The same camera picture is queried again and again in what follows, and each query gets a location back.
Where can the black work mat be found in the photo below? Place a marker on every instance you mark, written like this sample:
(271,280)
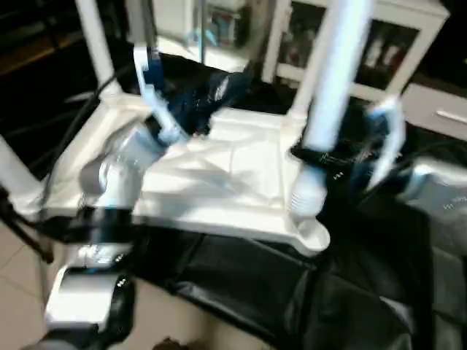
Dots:
(292,292)

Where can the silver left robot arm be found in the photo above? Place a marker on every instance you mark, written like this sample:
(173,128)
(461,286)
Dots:
(109,189)

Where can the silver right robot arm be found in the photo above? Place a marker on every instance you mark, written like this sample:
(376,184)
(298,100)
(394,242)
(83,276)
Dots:
(434,189)

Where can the black metal stand leg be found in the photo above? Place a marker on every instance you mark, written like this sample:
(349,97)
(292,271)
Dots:
(29,233)

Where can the white glass-door cabinet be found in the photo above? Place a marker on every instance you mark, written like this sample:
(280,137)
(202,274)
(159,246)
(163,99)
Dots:
(394,44)

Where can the teal storage box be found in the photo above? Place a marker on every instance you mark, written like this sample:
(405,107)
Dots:
(219,25)

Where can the white drawer unit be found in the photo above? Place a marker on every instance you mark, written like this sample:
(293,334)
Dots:
(438,109)

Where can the white plastic table top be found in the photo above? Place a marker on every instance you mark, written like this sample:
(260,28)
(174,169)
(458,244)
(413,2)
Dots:
(219,175)

